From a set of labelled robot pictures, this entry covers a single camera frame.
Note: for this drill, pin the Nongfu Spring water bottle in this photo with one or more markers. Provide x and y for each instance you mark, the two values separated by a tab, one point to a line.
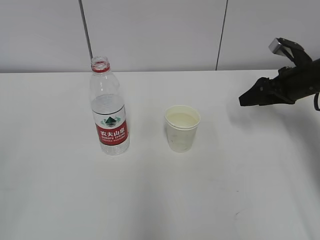
108	108

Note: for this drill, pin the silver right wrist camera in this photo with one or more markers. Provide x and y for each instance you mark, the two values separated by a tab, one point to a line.
290	49

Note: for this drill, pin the white paper cup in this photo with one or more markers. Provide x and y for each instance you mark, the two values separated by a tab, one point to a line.
181	123

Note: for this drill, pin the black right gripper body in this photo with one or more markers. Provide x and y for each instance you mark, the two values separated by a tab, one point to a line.
294	83

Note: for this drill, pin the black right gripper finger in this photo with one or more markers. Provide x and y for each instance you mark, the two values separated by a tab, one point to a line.
265	84
264	95

